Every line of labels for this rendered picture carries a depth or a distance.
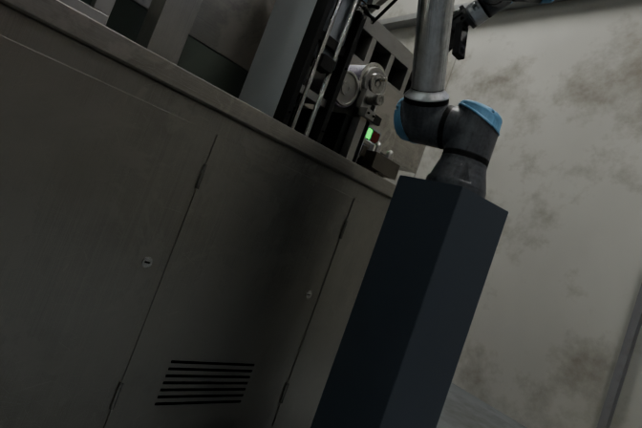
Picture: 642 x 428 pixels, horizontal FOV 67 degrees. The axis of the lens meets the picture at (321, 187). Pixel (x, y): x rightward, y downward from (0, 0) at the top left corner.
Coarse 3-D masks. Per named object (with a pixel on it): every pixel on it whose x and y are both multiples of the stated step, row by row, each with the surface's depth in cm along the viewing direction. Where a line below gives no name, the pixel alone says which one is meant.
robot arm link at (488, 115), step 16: (448, 112) 122; (464, 112) 120; (480, 112) 117; (496, 112) 118; (448, 128) 120; (464, 128) 118; (480, 128) 117; (496, 128) 118; (448, 144) 120; (464, 144) 117; (480, 144) 117
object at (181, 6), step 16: (160, 0) 125; (176, 0) 125; (192, 0) 128; (160, 16) 123; (176, 16) 125; (192, 16) 128; (144, 32) 126; (160, 32) 124; (176, 32) 126; (160, 48) 124; (176, 48) 127; (176, 64) 128
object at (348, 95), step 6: (348, 72) 163; (348, 78) 165; (354, 78) 166; (342, 84) 163; (348, 84) 164; (354, 84) 167; (342, 90) 163; (348, 90) 165; (354, 90) 168; (342, 96) 164; (348, 96) 166; (354, 96) 168; (342, 102) 165; (348, 102) 167
